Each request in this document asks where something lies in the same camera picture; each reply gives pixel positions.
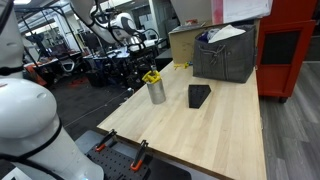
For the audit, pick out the silver metal cup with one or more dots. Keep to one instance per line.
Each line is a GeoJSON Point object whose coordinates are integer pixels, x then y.
{"type": "Point", "coordinates": [156, 92]}

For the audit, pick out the yellow tool on table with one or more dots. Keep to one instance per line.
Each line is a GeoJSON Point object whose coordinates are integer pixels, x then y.
{"type": "Point", "coordinates": [184, 65]}

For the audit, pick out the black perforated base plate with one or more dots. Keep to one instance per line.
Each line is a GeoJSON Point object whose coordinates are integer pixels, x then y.
{"type": "Point", "coordinates": [116, 165]}

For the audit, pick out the white paper sheet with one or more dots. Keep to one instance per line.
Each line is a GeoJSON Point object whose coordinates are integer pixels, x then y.
{"type": "Point", "coordinates": [238, 10]}

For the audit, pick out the yellow wrenches in cup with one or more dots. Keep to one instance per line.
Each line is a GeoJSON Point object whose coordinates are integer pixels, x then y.
{"type": "Point", "coordinates": [151, 77]}

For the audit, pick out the cardboard box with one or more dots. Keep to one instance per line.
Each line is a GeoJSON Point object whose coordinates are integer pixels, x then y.
{"type": "Point", "coordinates": [181, 41]}

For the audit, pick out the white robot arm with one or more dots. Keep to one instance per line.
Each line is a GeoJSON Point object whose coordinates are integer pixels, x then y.
{"type": "Point", "coordinates": [32, 136]}

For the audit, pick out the black triangular stand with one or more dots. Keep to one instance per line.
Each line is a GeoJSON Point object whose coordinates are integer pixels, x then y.
{"type": "Point", "coordinates": [197, 94]}

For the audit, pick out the orange black clamp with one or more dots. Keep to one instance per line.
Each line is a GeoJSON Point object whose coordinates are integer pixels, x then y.
{"type": "Point", "coordinates": [139, 157]}
{"type": "Point", "coordinates": [110, 136]}

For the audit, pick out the white cloth in bag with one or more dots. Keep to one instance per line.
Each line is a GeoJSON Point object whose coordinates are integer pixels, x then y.
{"type": "Point", "coordinates": [228, 31]}

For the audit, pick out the left orange black clamp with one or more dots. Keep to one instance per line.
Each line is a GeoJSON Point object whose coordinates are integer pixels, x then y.
{"type": "Point", "coordinates": [110, 136]}

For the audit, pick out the grey felt tote bag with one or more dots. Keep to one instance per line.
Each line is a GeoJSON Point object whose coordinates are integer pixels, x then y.
{"type": "Point", "coordinates": [231, 59]}

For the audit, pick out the right orange black clamp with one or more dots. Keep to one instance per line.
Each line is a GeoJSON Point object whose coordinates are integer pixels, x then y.
{"type": "Point", "coordinates": [139, 157]}

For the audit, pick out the red tool cabinet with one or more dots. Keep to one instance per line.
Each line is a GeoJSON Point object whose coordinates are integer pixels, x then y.
{"type": "Point", "coordinates": [283, 42]}

